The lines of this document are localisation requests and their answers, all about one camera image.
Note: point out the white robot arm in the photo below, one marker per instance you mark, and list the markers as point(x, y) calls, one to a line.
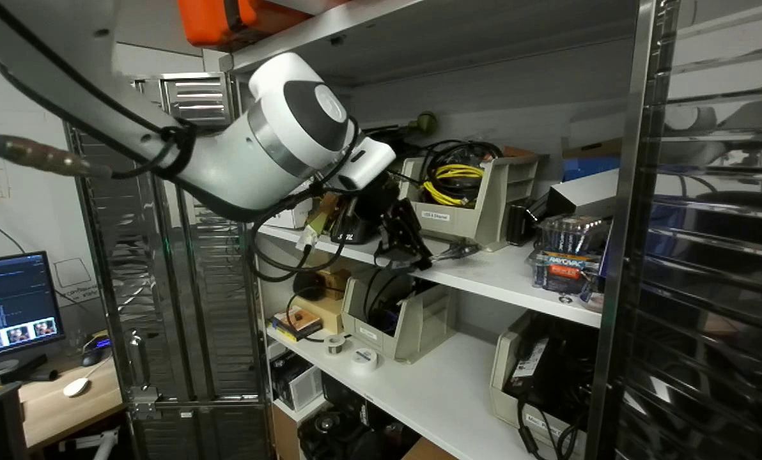
point(295, 138)

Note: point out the white lower shelf board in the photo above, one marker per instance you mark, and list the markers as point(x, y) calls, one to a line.
point(440, 398)

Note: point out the wooden desk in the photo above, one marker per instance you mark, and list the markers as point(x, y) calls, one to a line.
point(50, 414)

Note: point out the orange box on top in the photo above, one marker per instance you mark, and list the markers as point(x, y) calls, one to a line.
point(217, 21)

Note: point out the silver wire rack left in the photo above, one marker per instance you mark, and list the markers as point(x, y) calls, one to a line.
point(178, 304)

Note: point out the box of batteries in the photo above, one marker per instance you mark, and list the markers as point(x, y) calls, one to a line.
point(568, 253)

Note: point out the gray tilted box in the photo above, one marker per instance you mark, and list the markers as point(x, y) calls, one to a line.
point(589, 194)

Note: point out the gray bin on lower shelf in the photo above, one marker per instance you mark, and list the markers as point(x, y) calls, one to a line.
point(398, 317)

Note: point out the gray bin lower right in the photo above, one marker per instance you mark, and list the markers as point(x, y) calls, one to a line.
point(544, 381)

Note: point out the white shelf board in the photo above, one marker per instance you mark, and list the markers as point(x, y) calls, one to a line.
point(440, 398)
point(502, 274)

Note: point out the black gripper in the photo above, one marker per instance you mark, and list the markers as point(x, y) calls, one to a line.
point(379, 215)

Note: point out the gray bin with yellow cables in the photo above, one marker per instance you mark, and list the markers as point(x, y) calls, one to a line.
point(462, 191)

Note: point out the black metal rack right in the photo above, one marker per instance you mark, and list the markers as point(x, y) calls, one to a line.
point(679, 368)

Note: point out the computer monitor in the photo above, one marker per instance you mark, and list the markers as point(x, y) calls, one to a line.
point(30, 307)

